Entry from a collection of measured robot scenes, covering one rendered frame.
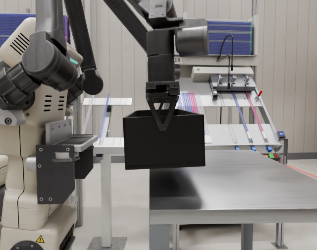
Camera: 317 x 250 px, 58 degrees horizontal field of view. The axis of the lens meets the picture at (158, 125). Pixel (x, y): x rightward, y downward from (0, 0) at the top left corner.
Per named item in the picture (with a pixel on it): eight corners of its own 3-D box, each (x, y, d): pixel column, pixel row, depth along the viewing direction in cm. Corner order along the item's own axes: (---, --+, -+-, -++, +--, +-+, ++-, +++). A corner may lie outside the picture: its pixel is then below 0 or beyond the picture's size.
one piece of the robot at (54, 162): (20, 205, 76) (17, 124, 74) (55, 178, 104) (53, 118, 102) (81, 205, 77) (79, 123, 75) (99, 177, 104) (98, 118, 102)
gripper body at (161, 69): (175, 93, 66) (174, 60, 65) (179, 91, 56) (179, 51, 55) (146, 93, 66) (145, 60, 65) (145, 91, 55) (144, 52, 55)
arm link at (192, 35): (160, 21, 67) (150, -5, 59) (209, 16, 64) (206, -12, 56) (156, 67, 64) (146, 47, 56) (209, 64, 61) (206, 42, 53)
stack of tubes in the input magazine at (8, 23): (67, 51, 218) (67, 15, 216) (-4, 50, 213) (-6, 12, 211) (71, 54, 231) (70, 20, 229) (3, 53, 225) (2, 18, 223)
